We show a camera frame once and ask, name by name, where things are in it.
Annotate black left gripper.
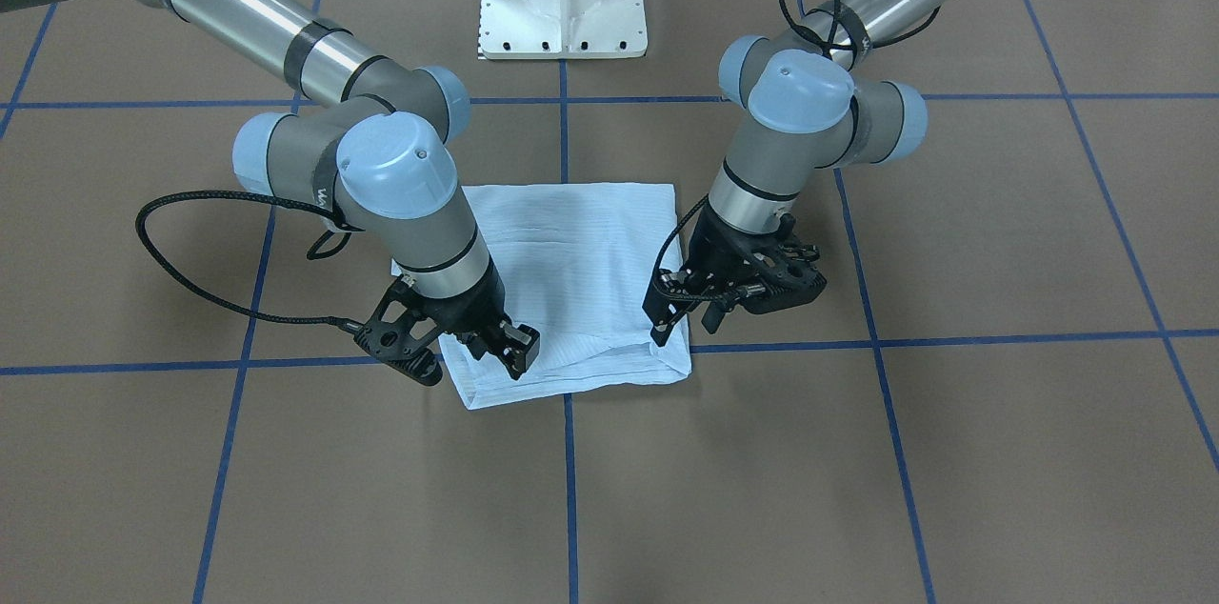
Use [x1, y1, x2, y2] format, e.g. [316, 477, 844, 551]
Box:
[642, 204, 802, 347]

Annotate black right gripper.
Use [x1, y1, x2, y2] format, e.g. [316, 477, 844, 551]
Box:
[422, 262, 540, 381]

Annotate light blue button shirt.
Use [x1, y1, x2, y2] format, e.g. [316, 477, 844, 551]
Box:
[440, 183, 692, 410]

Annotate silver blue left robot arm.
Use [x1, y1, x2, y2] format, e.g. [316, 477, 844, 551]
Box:
[642, 0, 950, 345]

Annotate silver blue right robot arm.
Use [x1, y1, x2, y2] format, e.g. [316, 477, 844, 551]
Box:
[2, 0, 540, 386]

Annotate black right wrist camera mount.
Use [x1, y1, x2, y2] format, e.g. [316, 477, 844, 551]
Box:
[354, 279, 442, 387]

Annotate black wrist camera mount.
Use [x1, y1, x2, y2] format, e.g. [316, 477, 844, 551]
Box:
[737, 237, 828, 314]
[354, 279, 442, 387]

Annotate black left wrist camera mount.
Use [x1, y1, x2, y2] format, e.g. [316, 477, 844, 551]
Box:
[737, 237, 828, 314]

